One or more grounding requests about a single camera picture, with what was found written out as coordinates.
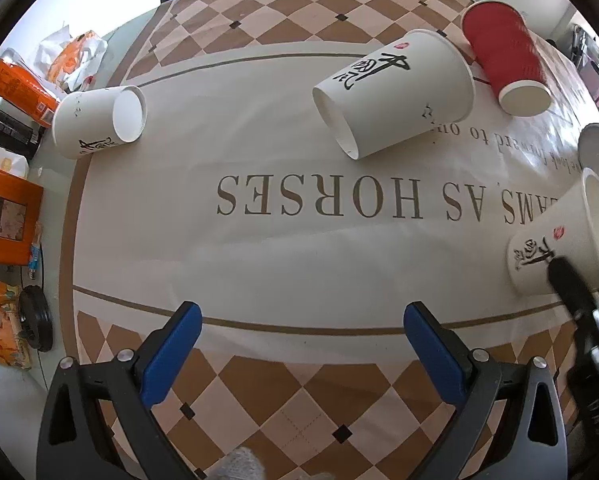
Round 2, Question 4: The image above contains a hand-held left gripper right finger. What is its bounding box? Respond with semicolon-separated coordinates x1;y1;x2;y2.
403;301;566;480

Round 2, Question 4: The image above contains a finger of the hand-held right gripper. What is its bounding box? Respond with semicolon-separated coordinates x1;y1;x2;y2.
546;256;599;322

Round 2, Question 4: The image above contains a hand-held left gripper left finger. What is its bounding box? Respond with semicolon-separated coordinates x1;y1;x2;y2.
36;301;205;480

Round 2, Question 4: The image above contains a white paper cup black print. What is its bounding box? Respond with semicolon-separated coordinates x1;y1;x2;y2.
505;167;599;297
312;29;476;162
52;85;148;160

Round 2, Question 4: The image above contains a red ribbed paper cup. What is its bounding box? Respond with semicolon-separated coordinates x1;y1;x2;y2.
460;0;553;116

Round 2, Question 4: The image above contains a grey fuzzy cloth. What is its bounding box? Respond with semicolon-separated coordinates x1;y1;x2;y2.
207;447;337;480

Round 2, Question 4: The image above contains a black round disc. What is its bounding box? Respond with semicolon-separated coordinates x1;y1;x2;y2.
18;286;54;352

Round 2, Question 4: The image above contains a checkered printed table mat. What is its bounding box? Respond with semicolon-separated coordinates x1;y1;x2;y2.
58;0;599;480

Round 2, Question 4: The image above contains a small blue packet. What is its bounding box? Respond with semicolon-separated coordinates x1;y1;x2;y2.
28;225;45;282

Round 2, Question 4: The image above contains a square orange box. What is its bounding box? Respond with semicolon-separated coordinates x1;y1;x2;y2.
0;166;45;267

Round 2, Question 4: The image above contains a dark equipment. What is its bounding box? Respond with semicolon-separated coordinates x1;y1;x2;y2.
569;25;599;113

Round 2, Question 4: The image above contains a white box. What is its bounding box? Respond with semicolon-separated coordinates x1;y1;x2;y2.
0;142;30;179

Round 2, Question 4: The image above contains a black box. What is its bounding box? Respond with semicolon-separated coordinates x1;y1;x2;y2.
0;97;43;158

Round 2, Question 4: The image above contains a long orange carton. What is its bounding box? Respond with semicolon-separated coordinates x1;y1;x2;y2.
0;57;60;128

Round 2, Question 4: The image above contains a plastic bag with orange packets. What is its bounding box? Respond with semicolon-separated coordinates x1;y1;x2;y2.
36;25;108;94

